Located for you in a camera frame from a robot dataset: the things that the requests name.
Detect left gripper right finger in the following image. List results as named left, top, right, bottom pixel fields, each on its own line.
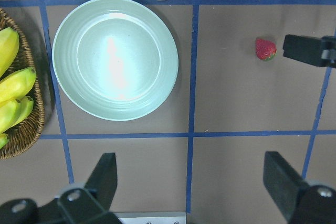
left=263, top=151, right=310, bottom=221

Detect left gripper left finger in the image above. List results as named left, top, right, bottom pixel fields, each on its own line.
left=54, top=152, right=118, bottom=213

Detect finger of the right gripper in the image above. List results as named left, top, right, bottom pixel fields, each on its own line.
left=282, top=35, right=335, bottom=68

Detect red strawberry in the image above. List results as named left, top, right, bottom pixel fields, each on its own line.
left=255, top=38, right=277, bottom=61

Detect light green plate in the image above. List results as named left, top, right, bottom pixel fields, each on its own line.
left=52, top=0, right=179, bottom=121

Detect brown wicker basket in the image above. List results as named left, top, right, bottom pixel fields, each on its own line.
left=1, top=8, right=45, bottom=160

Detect yellow banana bunch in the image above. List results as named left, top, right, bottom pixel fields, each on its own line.
left=1, top=27, right=36, bottom=147

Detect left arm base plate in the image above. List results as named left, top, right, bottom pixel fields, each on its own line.
left=115, top=211, right=187, bottom=224

